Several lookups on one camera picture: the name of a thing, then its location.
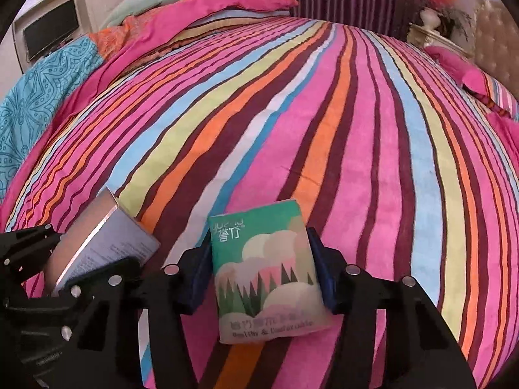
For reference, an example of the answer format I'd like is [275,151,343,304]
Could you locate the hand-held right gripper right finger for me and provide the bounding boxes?
[306,227,477,389]

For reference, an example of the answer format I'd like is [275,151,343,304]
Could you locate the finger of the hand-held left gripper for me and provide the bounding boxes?
[54,256,140,304]
[0,226,62,280]

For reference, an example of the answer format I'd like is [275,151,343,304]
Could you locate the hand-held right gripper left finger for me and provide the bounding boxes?
[77,246,217,389]

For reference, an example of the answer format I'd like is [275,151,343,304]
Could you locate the green tissue pack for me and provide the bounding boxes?
[208,198,335,345]

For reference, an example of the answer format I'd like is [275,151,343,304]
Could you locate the blue patterned blanket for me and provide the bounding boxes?
[0,34,104,203]

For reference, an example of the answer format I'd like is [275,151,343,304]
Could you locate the striped bedsheet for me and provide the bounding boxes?
[0,16,519,389]

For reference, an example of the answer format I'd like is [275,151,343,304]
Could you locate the black television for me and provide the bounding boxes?
[22,0,79,61]

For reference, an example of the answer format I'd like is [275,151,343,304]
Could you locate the pink striped-edge pillow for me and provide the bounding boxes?
[424,44,519,120]
[487,111,519,159]

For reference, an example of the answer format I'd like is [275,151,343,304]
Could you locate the white ornate nightstand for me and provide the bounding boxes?
[406,22,475,57]

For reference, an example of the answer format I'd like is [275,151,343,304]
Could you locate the pink orange duvet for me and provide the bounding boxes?
[87,0,298,74]

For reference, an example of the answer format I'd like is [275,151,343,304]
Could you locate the pale green pillow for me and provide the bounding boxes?
[109,0,240,29]

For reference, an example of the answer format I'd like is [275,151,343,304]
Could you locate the white vase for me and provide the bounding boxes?
[419,6,441,31]

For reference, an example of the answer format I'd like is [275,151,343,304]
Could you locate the beige tufted headboard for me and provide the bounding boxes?
[472,0,519,98]

